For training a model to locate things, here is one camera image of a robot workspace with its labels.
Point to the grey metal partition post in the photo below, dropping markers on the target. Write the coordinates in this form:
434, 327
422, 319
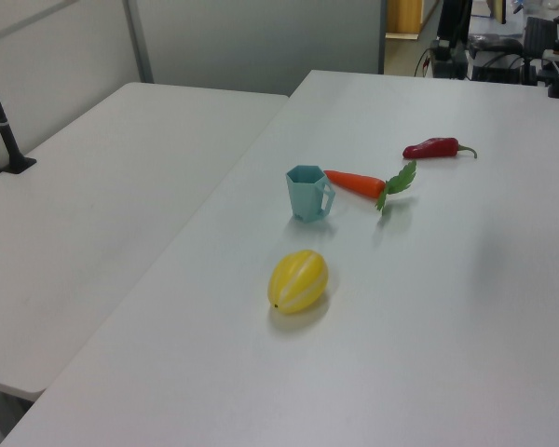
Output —
138, 42

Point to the teal hexagonal plastic mug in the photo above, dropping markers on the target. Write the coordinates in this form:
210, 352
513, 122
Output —
303, 198

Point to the black background pole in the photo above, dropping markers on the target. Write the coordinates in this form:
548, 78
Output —
454, 21

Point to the red toy chili pepper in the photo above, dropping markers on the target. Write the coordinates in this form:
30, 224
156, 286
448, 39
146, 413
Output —
428, 148

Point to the light wooden door panel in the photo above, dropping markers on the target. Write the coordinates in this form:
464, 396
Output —
403, 18

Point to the black equipment box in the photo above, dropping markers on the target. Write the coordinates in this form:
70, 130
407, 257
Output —
449, 63

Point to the orange toy carrot with leaves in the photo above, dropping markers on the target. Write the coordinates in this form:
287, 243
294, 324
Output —
354, 182

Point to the yellow striped toy melon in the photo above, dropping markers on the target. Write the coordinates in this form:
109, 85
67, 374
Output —
298, 281

